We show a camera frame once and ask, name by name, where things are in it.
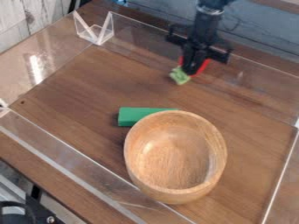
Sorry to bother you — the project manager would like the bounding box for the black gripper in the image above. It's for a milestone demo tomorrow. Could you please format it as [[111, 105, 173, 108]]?
[[166, 24, 233, 75]]

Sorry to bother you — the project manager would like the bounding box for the red knitted strawberry toy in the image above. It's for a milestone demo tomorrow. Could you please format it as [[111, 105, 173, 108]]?
[[169, 55, 211, 86]]

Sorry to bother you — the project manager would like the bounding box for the green rectangular block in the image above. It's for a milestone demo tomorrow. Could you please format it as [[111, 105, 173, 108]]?
[[118, 107, 169, 127]]

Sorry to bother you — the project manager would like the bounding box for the wooden bowl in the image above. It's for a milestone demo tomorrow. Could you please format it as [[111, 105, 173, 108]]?
[[125, 110, 229, 205]]

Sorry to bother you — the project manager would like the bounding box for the clear acrylic corner bracket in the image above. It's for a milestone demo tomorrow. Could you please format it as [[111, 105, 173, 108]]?
[[73, 11, 115, 46]]

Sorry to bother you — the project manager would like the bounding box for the clear acrylic front wall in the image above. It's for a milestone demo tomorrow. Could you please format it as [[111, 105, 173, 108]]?
[[0, 108, 195, 224]]

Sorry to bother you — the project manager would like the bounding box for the black clamp with cable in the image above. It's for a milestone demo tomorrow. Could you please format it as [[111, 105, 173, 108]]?
[[0, 201, 66, 224]]

